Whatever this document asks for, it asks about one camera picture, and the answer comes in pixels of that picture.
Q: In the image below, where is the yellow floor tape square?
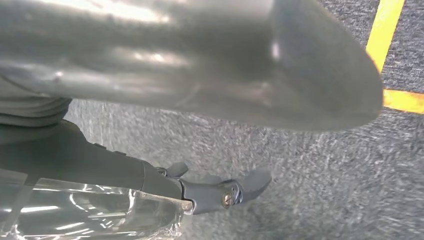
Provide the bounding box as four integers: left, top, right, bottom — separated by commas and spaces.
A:
365, 0, 424, 115

